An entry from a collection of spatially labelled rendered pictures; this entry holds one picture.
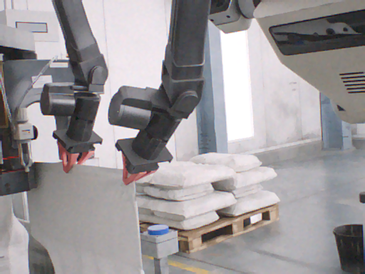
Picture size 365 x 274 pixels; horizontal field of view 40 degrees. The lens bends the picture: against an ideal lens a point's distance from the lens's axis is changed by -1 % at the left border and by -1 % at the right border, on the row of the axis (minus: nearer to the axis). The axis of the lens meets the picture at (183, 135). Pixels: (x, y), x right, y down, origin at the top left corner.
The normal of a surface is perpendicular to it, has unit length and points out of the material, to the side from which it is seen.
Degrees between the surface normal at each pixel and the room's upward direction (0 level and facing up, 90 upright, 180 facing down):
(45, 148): 90
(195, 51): 118
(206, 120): 90
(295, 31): 130
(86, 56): 104
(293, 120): 90
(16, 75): 90
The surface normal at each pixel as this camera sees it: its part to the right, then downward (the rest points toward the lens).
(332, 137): -0.73, 0.11
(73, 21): 0.53, 0.27
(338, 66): -0.51, 0.72
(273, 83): 0.68, 0.00
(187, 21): 0.22, 0.65
